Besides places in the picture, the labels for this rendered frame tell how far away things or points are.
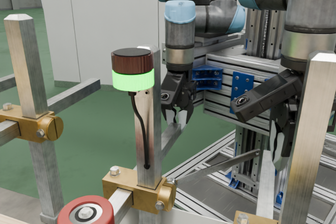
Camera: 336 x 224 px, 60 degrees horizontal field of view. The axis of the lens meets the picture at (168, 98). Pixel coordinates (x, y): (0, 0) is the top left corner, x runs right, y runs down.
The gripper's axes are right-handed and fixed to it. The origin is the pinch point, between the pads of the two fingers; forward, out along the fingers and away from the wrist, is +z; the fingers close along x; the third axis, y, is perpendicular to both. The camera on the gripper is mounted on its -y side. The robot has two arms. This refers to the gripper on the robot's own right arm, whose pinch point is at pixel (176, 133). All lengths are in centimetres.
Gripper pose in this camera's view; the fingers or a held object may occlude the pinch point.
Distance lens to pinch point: 82.6
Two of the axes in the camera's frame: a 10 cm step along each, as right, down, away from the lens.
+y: 3.5, -3.6, 8.7
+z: 0.1, 9.3, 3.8
